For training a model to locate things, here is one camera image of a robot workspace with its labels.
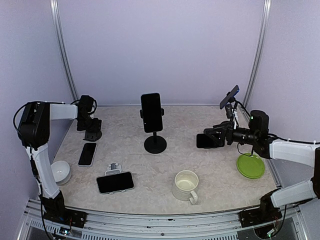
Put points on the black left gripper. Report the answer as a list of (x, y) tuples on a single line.
[(96, 126)]

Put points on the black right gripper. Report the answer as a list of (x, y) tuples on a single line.
[(225, 131)]

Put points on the phone with purple edge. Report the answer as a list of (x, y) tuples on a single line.
[(205, 142)]

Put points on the black round-base phone stand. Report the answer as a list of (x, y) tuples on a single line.
[(154, 144)]

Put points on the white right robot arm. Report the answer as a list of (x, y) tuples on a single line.
[(271, 147)]

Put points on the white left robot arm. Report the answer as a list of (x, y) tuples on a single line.
[(34, 132)]

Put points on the small dark folding stand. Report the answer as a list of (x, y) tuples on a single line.
[(92, 137)]

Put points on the silver folding phone stand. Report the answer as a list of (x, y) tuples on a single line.
[(114, 169)]

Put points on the green plate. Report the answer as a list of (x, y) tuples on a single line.
[(250, 166)]

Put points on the white ceramic bowl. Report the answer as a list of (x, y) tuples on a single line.
[(61, 172)]

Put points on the white ribbed mug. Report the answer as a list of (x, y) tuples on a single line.
[(184, 186)]

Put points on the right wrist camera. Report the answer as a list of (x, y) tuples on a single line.
[(229, 111)]

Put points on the blue-edged phone on mount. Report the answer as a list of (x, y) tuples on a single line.
[(229, 98)]

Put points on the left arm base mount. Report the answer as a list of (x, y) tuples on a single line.
[(73, 218)]

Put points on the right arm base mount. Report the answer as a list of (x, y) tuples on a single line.
[(256, 216)]

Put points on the front aluminium rail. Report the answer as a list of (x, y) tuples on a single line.
[(223, 225)]

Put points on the left aluminium frame post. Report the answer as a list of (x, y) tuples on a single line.
[(62, 48)]

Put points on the aluminium frame post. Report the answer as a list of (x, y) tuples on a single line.
[(62, 48), (258, 52)]

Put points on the right aluminium frame post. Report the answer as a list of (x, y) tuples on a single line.
[(258, 52)]

